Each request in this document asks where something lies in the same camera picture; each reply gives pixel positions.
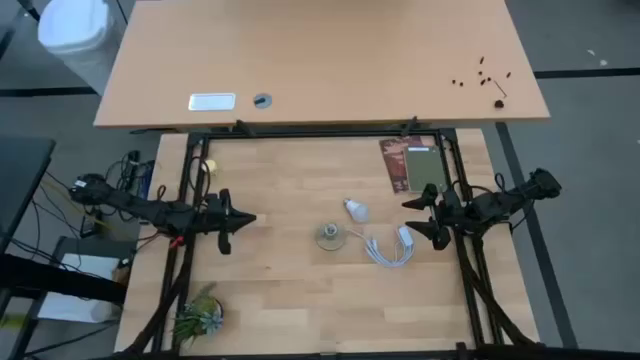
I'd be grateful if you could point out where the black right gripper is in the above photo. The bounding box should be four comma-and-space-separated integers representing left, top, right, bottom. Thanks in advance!
401, 183, 481, 252

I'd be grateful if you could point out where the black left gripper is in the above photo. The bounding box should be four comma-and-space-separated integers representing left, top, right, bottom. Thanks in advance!
202, 188, 257, 255

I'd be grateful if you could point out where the white light bulb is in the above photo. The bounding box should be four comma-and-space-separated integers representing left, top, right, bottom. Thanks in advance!
342, 198, 370, 224

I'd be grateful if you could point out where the brass lamp socket base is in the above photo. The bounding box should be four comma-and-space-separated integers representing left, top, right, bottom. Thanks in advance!
315, 222, 347, 252

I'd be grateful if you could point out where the potted succulent plant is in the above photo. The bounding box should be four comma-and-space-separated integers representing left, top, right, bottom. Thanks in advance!
172, 282, 225, 346

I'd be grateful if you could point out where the black power strip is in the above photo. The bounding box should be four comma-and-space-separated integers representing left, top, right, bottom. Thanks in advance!
124, 149, 142, 189

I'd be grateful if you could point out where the silver rectangular desk plate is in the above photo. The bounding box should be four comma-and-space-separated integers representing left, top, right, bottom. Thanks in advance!
187, 92, 237, 112

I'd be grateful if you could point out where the black power brick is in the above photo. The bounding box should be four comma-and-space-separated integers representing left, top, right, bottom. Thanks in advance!
79, 214, 101, 239

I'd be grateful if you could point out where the grey floor cabinet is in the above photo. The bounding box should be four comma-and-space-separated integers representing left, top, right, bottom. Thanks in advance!
37, 235, 139, 324

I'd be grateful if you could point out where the light brown wooden desk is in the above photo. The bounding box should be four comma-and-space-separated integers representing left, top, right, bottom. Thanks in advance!
93, 0, 551, 130

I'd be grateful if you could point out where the black metal beam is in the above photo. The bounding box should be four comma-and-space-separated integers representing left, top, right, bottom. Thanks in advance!
0, 252, 129, 305

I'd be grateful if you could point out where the black side desk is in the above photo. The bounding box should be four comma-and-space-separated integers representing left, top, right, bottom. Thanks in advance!
0, 137, 57, 251

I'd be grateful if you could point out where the white trash bin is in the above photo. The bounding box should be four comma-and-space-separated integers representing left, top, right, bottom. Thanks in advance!
37, 0, 121, 96

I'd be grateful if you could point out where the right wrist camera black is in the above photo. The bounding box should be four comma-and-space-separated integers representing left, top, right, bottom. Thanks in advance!
442, 192, 466, 229

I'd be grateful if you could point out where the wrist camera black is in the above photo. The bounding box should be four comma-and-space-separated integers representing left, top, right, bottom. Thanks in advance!
203, 195, 224, 232
442, 192, 466, 229

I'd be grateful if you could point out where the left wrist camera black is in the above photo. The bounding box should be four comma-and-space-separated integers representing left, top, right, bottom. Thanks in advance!
203, 195, 224, 232

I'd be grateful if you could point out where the white power cord bundle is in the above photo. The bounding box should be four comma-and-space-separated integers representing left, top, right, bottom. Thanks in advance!
347, 227, 416, 269

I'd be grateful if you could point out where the yellow floor cable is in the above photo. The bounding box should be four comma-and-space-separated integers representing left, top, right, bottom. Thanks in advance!
42, 177, 114, 231

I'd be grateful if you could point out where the black floor cable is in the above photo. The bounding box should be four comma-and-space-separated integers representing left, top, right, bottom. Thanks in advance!
24, 322, 120, 357

